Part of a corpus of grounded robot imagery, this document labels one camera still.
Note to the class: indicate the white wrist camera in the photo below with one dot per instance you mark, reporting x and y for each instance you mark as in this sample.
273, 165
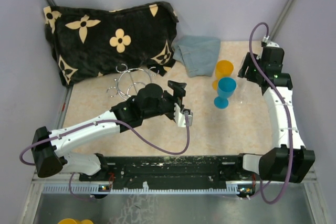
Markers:
269, 43
182, 117

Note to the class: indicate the chrome wine glass rack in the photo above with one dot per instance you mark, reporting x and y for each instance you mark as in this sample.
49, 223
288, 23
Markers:
130, 80

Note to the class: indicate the blue wine glass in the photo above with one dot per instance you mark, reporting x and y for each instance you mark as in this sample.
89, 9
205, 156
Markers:
225, 89

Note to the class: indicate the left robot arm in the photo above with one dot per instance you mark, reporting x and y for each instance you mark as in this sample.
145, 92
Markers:
53, 150

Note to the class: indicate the yellow object at bottom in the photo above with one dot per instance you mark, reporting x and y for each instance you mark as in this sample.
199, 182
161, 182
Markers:
75, 221

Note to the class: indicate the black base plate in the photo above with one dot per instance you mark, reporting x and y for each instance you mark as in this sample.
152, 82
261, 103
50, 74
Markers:
170, 172

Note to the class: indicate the black floral blanket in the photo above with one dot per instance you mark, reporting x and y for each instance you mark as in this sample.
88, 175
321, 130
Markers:
88, 43

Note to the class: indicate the right corner aluminium post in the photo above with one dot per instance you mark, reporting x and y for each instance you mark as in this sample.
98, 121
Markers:
280, 20

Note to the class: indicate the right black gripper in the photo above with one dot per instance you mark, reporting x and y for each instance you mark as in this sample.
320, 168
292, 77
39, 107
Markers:
248, 63

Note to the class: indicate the orange wine glass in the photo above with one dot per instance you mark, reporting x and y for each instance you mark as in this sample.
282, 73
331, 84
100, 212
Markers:
224, 68

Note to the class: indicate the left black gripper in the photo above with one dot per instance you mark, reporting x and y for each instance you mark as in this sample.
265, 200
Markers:
179, 91

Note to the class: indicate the blue denim cloth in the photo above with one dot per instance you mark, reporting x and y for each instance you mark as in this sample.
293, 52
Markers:
198, 54

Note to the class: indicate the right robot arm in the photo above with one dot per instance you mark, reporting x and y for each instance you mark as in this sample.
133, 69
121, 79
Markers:
276, 87

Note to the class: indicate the aluminium rail frame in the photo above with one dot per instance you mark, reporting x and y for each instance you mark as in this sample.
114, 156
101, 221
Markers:
200, 189

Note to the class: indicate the clear champagne glass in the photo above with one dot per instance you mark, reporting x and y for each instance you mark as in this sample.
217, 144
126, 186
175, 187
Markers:
242, 65

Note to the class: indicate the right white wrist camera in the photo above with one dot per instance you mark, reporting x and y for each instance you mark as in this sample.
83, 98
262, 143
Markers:
269, 43

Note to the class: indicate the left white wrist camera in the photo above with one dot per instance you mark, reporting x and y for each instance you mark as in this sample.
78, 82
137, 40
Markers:
182, 117

